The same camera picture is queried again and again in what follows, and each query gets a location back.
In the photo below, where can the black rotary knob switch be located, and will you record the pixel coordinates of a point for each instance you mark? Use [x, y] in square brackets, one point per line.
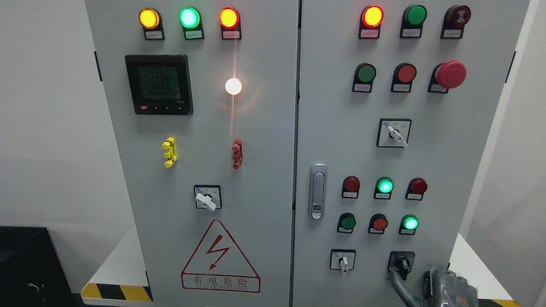
[401, 262]

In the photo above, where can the red terminal connector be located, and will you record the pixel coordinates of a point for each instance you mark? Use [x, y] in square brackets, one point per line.
[237, 154]

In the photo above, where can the white lit indicator lamp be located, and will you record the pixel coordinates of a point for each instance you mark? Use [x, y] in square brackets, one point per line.
[233, 86]

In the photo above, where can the dark red indicator light left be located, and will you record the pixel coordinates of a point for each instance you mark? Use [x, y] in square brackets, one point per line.
[351, 187]

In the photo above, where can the dark red indicator light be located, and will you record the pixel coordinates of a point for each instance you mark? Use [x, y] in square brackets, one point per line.
[416, 189]
[351, 187]

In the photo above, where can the grey left cabinet door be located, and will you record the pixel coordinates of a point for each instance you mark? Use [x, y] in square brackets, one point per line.
[257, 197]

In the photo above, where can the grey cabinet door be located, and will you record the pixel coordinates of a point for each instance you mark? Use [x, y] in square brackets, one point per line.
[257, 197]
[338, 128]

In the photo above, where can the small green push button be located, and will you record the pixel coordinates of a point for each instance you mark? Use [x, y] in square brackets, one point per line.
[346, 223]

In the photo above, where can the yellow terminal connector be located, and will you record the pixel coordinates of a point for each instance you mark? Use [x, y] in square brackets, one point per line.
[170, 152]

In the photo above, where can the green lit indicator middle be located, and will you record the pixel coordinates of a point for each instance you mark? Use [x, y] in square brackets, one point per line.
[383, 188]

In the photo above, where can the red electric hazard warning sticker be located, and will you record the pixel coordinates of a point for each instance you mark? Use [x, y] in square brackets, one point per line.
[218, 264]

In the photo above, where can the small red push button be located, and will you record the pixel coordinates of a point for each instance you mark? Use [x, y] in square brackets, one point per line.
[378, 224]

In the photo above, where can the black digital power meter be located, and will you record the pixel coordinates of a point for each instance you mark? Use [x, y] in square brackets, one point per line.
[160, 84]

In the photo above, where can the grey right cabinet door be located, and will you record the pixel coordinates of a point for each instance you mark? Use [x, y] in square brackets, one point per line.
[338, 128]

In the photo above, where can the red-rimmed yellow indicator light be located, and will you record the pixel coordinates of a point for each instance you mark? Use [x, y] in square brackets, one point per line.
[230, 23]

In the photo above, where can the dark red indicator light right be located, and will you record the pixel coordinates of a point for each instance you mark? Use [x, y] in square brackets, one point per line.
[416, 189]

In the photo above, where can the green lit indicator lower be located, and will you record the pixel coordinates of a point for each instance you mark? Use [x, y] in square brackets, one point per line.
[408, 225]

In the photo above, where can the green lit indicator light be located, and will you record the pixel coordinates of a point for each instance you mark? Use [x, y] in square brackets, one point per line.
[190, 19]

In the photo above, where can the red lit indicator light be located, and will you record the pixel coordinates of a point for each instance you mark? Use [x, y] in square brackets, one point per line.
[370, 21]

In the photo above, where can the red emergency stop button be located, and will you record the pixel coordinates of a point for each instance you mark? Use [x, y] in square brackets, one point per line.
[445, 76]

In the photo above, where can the green unlit indicator light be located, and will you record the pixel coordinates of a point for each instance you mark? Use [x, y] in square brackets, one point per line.
[412, 21]

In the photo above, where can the white platform with hazard stripes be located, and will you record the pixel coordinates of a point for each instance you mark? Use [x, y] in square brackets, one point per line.
[121, 279]

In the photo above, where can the dark red buzzer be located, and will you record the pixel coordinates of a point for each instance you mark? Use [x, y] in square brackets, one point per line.
[455, 19]

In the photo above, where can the black box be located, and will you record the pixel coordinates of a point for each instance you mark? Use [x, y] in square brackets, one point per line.
[30, 272]

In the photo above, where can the silver door handle lock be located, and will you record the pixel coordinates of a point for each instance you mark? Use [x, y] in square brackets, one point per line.
[316, 203]

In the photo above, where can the white-handled selector switch left door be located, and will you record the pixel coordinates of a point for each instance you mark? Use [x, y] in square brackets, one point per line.
[208, 197]

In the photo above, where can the white-handled selector switch upper right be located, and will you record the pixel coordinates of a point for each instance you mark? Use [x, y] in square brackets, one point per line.
[393, 133]

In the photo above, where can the white-handled selector switch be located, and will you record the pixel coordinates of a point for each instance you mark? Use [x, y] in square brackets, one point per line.
[342, 259]
[393, 133]

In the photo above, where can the white-handled selector switch lower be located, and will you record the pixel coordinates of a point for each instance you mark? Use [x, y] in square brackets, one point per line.
[342, 259]

